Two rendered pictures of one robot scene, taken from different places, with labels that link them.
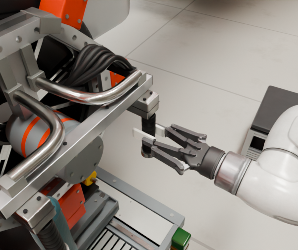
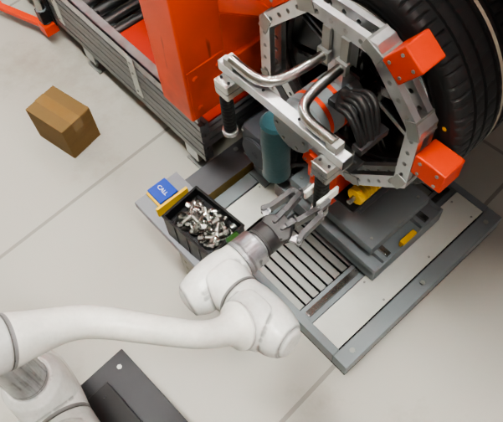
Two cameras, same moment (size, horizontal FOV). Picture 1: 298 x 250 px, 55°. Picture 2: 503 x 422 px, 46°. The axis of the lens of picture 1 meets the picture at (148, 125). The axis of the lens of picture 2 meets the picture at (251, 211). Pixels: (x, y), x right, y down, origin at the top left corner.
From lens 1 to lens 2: 1.18 m
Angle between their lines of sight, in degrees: 61
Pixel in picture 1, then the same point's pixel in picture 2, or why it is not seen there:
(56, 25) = (375, 56)
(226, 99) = not seen: outside the picture
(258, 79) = not seen: outside the picture
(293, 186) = (202, 275)
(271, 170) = (223, 263)
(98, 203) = (367, 241)
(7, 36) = (339, 21)
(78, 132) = (273, 98)
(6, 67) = (326, 33)
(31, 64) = (343, 53)
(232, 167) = (241, 239)
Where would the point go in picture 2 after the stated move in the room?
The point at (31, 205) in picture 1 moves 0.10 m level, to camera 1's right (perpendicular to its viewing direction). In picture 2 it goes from (224, 79) to (213, 110)
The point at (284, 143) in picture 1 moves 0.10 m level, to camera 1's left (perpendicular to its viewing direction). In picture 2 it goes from (246, 285) to (258, 244)
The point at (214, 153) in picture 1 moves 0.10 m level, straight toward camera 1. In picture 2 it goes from (263, 230) to (226, 210)
